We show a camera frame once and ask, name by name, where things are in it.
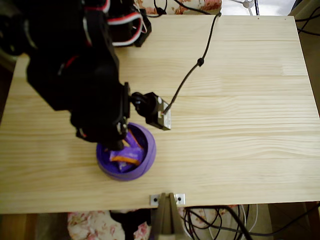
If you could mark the purple candy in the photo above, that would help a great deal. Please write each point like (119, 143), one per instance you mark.
(133, 141)
(126, 167)
(127, 153)

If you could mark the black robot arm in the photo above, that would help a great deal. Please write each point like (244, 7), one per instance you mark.
(75, 62)

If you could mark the purple bowl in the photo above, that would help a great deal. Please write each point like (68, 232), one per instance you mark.
(150, 155)

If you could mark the black fabric object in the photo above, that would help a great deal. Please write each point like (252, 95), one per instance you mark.
(130, 222)

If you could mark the floral cushion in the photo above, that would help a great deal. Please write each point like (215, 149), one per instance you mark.
(215, 5)
(87, 225)

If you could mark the metal table clamp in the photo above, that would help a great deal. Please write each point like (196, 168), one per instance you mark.
(166, 220)

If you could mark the white star base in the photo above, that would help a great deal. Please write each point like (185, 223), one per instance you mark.
(246, 3)

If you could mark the black pole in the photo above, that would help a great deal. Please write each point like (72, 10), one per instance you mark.
(256, 6)

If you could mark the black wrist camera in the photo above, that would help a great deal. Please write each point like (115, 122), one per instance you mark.
(155, 112)

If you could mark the silver metal bracket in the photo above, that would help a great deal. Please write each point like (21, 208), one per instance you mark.
(153, 199)

